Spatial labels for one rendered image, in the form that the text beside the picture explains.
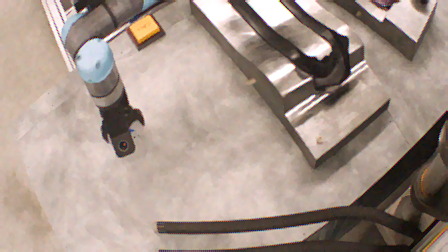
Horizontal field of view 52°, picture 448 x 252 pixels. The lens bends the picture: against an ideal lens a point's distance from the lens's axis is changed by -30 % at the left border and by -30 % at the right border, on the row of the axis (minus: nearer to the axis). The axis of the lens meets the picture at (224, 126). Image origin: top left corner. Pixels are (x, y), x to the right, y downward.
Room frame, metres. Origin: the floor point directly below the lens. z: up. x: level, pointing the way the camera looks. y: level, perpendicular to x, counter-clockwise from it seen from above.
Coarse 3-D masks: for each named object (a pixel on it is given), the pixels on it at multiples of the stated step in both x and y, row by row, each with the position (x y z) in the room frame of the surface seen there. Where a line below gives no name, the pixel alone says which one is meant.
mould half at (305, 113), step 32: (192, 0) 0.87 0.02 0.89; (224, 0) 0.85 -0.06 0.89; (256, 0) 0.83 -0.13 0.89; (224, 32) 0.75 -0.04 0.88; (288, 32) 0.72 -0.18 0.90; (352, 32) 0.68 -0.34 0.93; (256, 64) 0.63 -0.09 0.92; (288, 64) 0.61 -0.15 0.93; (352, 64) 0.62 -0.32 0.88; (288, 96) 0.55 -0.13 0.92; (320, 96) 0.56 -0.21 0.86; (352, 96) 0.55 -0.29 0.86; (384, 96) 0.53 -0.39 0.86; (288, 128) 0.52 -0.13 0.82; (320, 128) 0.49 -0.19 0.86; (352, 128) 0.47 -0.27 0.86; (320, 160) 0.43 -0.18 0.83
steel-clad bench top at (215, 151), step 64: (320, 0) 0.88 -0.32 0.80; (128, 64) 0.78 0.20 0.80; (192, 64) 0.73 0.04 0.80; (384, 64) 0.65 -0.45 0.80; (64, 128) 0.65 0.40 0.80; (192, 128) 0.58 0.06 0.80; (256, 128) 0.55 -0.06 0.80; (384, 128) 0.48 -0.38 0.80; (64, 192) 0.47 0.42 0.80; (128, 192) 0.45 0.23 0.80; (192, 192) 0.43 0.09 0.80; (256, 192) 0.41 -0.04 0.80; (320, 192) 0.37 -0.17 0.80
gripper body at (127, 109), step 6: (120, 96) 0.56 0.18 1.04; (126, 96) 0.59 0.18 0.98; (114, 102) 0.55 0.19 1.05; (126, 102) 0.57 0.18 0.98; (102, 108) 0.54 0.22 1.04; (108, 108) 0.54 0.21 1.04; (126, 108) 0.56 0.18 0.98; (132, 108) 0.56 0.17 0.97; (126, 114) 0.55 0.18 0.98; (132, 114) 0.55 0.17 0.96; (102, 120) 0.55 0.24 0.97; (132, 120) 0.55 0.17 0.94
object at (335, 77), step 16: (240, 0) 0.84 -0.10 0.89; (288, 0) 0.83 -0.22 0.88; (256, 16) 0.78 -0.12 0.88; (304, 16) 0.77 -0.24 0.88; (256, 32) 0.74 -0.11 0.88; (272, 32) 0.73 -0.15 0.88; (320, 32) 0.70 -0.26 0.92; (336, 32) 0.68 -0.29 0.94; (288, 48) 0.66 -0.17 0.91; (336, 48) 0.62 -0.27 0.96; (304, 64) 0.62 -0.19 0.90; (320, 64) 0.59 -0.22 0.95; (336, 64) 0.63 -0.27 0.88; (320, 80) 0.59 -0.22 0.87; (336, 80) 0.59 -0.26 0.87
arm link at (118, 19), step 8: (112, 0) 0.71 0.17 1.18; (120, 0) 0.70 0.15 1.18; (128, 0) 0.70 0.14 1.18; (136, 0) 0.70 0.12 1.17; (144, 0) 0.70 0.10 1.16; (152, 0) 0.70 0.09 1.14; (112, 8) 0.69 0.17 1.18; (120, 8) 0.69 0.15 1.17; (128, 8) 0.69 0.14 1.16; (136, 8) 0.69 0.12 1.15; (144, 8) 0.69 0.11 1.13; (112, 16) 0.67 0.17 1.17; (120, 16) 0.67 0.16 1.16; (128, 16) 0.68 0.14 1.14; (120, 24) 0.67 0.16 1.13
